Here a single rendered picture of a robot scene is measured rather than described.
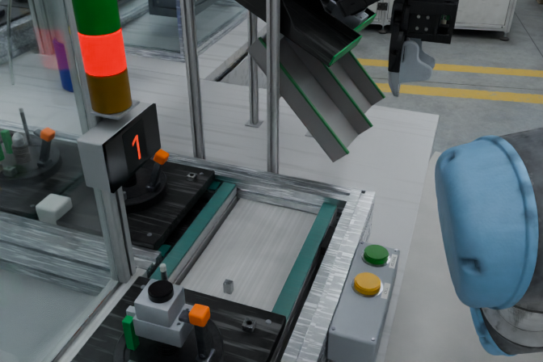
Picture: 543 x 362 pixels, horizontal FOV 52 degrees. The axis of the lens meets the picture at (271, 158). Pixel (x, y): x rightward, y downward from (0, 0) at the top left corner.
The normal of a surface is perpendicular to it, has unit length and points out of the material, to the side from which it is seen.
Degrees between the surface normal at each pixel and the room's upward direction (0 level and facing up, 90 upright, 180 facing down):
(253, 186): 90
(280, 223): 0
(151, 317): 90
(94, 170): 90
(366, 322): 0
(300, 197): 90
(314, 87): 45
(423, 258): 0
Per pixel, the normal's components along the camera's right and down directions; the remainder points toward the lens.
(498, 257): -0.29, 0.28
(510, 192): -0.41, -0.33
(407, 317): 0.00, -0.85
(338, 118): 0.61, -0.42
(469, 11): -0.18, 0.51
